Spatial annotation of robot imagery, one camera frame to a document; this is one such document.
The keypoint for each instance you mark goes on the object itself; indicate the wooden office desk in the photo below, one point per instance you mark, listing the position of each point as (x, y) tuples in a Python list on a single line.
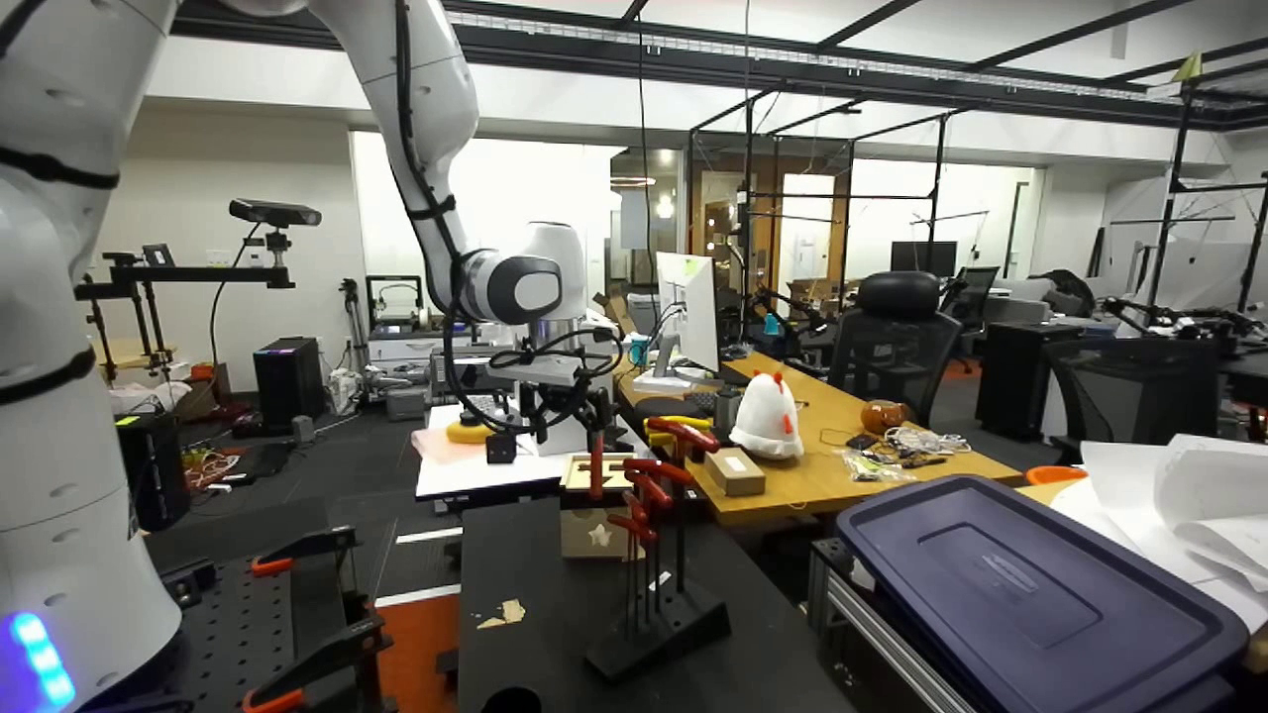
[(816, 485)]

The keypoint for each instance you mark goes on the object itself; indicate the white paper sheets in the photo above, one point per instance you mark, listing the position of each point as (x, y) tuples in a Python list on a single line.
[(1188, 510)]

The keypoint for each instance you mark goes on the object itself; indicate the yellow tape roll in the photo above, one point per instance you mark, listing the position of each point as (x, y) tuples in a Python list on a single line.
[(467, 433)]

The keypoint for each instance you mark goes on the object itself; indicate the black hex key stand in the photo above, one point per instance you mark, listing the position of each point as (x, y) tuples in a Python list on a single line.
[(660, 638)]

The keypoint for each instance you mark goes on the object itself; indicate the white computer case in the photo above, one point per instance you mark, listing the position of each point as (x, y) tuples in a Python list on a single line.
[(557, 428)]

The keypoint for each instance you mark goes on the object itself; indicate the small white table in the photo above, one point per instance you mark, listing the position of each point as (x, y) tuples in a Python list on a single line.
[(455, 474)]

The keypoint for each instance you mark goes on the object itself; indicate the black cabinet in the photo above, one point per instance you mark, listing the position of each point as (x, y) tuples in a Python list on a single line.
[(1015, 380)]

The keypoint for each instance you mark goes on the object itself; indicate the orange bowl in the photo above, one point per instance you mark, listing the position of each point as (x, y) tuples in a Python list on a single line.
[(1055, 474)]

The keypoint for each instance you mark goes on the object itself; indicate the black camera on stand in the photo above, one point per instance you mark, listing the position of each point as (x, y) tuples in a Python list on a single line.
[(274, 213)]

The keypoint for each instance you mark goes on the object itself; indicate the black clamp with orange grip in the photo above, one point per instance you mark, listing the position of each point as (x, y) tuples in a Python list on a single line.
[(310, 549), (322, 660)]

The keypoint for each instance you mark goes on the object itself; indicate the navy plastic tote lid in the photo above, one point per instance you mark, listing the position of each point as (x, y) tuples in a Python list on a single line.
[(1032, 596)]

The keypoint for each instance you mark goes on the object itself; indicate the grey desktop device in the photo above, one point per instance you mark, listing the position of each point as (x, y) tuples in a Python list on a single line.
[(472, 379)]

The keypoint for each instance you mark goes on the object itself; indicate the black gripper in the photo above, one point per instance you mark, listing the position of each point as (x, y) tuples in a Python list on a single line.
[(579, 368)]

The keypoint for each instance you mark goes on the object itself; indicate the small black mount block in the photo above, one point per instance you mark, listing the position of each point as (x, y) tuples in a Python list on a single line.
[(502, 440)]

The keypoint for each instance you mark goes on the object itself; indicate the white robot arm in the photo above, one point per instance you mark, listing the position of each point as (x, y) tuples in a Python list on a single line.
[(79, 330)]

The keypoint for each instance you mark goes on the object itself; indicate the black computer tower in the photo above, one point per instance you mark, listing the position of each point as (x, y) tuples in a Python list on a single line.
[(288, 380)]

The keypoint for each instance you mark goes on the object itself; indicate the black perforated breadboard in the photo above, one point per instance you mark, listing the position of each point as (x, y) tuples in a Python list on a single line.
[(224, 637)]

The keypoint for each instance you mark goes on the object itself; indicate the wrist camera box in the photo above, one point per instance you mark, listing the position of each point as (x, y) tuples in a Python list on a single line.
[(537, 374)]

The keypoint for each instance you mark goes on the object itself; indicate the black office chair with headrest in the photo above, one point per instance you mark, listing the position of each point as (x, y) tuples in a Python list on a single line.
[(892, 343)]

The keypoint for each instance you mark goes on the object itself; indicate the brown ball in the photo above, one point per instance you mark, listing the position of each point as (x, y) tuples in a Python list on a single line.
[(886, 419)]

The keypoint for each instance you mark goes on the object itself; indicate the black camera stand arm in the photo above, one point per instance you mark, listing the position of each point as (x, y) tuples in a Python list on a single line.
[(199, 273)]

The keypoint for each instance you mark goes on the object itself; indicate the small tan box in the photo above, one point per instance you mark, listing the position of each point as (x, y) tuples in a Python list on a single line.
[(733, 474)]

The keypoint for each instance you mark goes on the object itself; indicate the white cone-shaped bag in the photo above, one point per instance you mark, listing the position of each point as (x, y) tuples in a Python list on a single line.
[(763, 423)]

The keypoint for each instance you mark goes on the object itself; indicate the black mesh office chair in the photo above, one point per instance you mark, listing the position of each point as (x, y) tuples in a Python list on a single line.
[(1134, 388)]

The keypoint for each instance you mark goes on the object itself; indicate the black frame 3D printer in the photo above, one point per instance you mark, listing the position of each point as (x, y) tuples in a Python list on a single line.
[(392, 304)]

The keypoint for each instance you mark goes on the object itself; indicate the dark computer monitor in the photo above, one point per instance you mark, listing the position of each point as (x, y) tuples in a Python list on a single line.
[(926, 260)]

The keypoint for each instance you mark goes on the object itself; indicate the small wooden shape piece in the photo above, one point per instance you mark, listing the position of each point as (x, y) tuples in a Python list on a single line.
[(502, 615)]

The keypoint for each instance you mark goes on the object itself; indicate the crumpled foil wrappers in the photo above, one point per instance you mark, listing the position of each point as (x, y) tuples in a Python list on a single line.
[(911, 449)]

